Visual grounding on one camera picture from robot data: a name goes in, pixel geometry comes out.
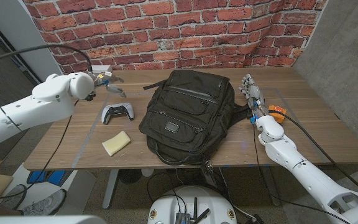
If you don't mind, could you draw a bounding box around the white wall panel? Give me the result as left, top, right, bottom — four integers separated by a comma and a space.
0, 0, 64, 83

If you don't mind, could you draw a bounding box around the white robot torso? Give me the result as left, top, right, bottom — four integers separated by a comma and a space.
0, 213, 358, 224

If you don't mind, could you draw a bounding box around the blue black floor item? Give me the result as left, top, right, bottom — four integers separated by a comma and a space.
26, 169, 74, 187

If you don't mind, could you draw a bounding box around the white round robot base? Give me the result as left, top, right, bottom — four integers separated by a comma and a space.
147, 185, 238, 224

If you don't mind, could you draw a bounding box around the grey table tape marking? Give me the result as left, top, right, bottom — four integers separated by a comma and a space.
71, 88, 328, 169

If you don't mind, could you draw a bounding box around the small grey computer box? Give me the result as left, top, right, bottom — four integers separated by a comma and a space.
175, 212, 191, 224

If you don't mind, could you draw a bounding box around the metal table leg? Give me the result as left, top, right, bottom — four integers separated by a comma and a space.
102, 169, 120, 210
261, 166, 282, 208

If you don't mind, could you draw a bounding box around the thin black floor cable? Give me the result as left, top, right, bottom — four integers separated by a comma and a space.
147, 172, 188, 215

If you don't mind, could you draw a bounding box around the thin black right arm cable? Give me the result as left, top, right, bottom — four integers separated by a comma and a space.
252, 123, 352, 224

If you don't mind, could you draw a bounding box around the black round floor fixture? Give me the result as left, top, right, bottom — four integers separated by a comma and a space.
119, 169, 142, 185

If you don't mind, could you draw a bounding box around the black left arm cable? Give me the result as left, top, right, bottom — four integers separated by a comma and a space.
0, 44, 93, 200

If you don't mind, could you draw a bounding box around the yellow sponge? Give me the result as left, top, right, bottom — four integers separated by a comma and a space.
101, 130, 132, 157

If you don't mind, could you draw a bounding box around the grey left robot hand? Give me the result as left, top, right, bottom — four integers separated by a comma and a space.
92, 70, 127, 99

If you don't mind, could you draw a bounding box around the white black game controller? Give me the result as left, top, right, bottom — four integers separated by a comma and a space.
100, 102, 135, 125

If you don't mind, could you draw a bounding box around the grey sneaker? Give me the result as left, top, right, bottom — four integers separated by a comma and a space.
20, 188, 67, 217
0, 184, 27, 211

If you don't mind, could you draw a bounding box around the black backpack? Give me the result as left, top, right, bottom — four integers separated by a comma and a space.
138, 69, 253, 167

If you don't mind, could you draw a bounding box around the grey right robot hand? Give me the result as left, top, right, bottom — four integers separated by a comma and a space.
237, 73, 267, 113

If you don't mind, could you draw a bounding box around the orange emergency-stop button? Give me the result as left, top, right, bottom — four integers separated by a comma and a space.
267, 105, 287, 124

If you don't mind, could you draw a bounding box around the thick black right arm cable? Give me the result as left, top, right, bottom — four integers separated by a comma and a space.
267, 109, 358, 197

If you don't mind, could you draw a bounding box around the white power strip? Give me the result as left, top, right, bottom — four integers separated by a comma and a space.
91, 65, 113, 75

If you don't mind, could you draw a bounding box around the brick print backdrop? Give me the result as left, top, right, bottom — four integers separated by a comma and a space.
22, 0, 328, 90

